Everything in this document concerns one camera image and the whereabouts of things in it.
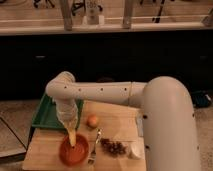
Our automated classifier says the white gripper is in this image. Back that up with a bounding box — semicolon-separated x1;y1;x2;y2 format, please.
56;100;78;130

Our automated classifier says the yellow banana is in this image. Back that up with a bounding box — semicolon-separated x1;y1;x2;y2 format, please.
67;128;76;147

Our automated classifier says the dark red object behind arm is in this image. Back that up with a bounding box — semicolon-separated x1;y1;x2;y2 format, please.
97;77;114;83

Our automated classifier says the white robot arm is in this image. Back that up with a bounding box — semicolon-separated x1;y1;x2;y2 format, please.
45;71;201;171

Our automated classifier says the red bowl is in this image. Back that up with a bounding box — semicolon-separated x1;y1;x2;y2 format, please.
59;134;89;167

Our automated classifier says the green tray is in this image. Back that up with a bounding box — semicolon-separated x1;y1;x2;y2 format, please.
31;91;84;131

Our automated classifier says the orange fruit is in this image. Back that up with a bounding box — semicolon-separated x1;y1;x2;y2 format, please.
86;115;99;128

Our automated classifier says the wooden cutting board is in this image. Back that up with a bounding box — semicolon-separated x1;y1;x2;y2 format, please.
21;100;148;171

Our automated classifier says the metal fork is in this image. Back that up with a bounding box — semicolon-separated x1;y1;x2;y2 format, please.
88;129;102;164

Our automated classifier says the pile of brown nuts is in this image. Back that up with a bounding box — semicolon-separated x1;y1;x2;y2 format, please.
100;138;126;157

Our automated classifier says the white small cup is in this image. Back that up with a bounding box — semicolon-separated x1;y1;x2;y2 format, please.
129;141;143;160

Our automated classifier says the teal object at right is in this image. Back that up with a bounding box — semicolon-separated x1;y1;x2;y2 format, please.
192;92;212;108

